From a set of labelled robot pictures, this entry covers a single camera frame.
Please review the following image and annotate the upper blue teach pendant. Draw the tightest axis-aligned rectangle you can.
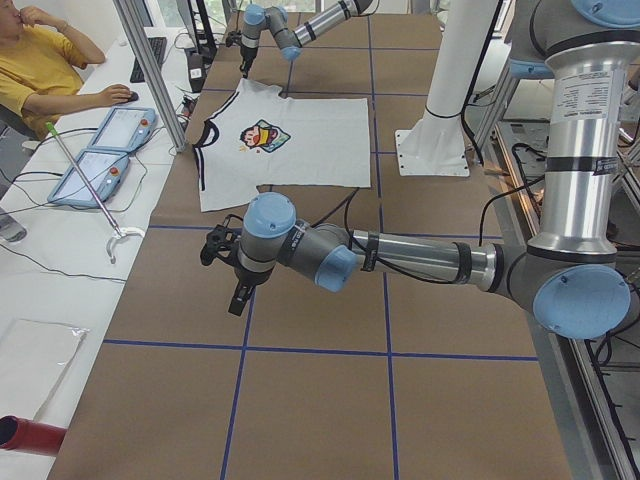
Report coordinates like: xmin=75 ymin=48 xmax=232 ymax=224
xmin=89 ymin=106 xmax=157 ymax=153

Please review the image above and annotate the lower blue teach pendant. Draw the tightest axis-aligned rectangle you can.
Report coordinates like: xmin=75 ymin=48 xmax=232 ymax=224
xmin=47 ymin=149 xmax=129 ymax=208

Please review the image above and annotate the aluminium side frame rail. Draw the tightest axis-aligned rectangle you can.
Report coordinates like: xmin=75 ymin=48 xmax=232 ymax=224
xmin=486 ymin=120 xmax=639 ymax=479

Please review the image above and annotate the black box with label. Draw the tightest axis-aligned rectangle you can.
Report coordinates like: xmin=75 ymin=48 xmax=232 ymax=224
xmin=185 ymin=49 xmax=206 ymax=93

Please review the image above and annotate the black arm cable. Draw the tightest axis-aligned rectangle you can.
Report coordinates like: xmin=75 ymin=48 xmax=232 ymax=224
xmin=299 ymin=184 xmax=551 ymax=286

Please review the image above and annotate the person in yellow shirt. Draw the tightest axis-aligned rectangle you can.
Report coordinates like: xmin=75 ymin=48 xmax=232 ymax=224
xmin=1 ymin=1 xmax=131 ymax=140

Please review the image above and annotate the aluminium frame post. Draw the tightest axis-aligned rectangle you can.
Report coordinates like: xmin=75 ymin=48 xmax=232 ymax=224
xmin=113 ymin=0 xmax=187 ymax=153

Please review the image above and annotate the black keyboard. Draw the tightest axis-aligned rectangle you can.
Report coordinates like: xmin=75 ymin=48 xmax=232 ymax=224
xmin=129 ymin=36 xmax=168 ymax=84

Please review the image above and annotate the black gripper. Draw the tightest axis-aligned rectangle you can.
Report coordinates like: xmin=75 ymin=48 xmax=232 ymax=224
xmin=228 ymin=257 xmax=273 ymax=315
xmin=240 ymin=44 xmax=256 ymax=77

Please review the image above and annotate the silver reach grabber stick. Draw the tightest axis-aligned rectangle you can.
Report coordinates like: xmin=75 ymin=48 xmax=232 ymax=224
xmin=46 ymin=122 xmax=145 ymax=264

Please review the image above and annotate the white camera mast base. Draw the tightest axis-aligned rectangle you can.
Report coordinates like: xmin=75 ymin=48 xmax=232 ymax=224
xmin=395 ymin=0 xmax=500 ymax=177

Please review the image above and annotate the white plastic bag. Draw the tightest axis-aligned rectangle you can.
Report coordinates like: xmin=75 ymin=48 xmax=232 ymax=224
xmin=1 ymin=319 xmax=89 ymax=420

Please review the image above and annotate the blue teach pendant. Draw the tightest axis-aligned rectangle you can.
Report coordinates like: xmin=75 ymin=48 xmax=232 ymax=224
xmin=89 ymin=106 xmax=157 ymax=153
xmin=47 ymin=149 xmax=129 ymax=208

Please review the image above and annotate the black pendant cable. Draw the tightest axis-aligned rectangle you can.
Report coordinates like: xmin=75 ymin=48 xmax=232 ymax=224
xmin=0 ymin=234 xmax=127 ymax=285

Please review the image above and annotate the grey cartoon print t-shirt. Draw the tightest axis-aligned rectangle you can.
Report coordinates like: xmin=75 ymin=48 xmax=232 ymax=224
xmin=194 ymin=79 xmax=371 ymax=212

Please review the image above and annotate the red cylinder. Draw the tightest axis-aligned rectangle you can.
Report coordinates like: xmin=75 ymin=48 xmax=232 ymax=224
xmin=1 ymin=415 xmax=67 ymax=456

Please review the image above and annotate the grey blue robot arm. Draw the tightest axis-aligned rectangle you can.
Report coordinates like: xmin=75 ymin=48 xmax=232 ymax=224
xmin=228 ymin=1 xmax=639 ymax=339
xmin=239 ymin=0 xmax=371 ymax=78

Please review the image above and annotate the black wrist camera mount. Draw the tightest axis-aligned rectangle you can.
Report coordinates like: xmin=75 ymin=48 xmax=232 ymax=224
xmin=225 ymin=30 xmax=242 ymax=48
xmin=200 ymin=224 xmax=241 ymax=267

